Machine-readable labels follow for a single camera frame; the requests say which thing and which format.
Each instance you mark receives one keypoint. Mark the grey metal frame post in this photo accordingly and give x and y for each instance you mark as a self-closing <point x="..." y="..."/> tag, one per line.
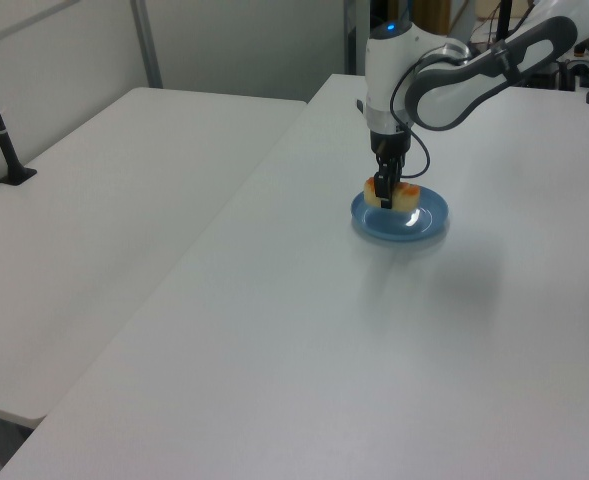
<point x="146" y="42"/>

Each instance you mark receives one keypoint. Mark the black camera stand pole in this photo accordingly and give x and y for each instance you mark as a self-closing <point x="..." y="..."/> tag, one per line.
<point x="1" y="135"/>

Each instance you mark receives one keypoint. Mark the orange glazed bread loaf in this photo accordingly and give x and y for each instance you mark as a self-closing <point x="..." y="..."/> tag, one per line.
<point x="405" y="197"/>

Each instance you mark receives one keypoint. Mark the blue round plate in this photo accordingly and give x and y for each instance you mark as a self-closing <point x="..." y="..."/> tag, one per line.
<point x="399" y="225"/>

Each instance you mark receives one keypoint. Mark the white side table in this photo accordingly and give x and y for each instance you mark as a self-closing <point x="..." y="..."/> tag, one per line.
<point x="74" y="210"/>

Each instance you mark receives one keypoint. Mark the dark metal frame post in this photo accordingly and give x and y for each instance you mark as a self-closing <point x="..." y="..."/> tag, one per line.
<point x="356" y="30"/>

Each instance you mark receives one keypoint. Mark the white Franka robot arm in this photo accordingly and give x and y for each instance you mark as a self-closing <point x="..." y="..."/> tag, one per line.
<point x="454" y="85"/>

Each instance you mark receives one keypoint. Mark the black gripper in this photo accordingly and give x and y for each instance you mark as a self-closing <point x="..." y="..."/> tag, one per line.
<point x="390" y="143"/>

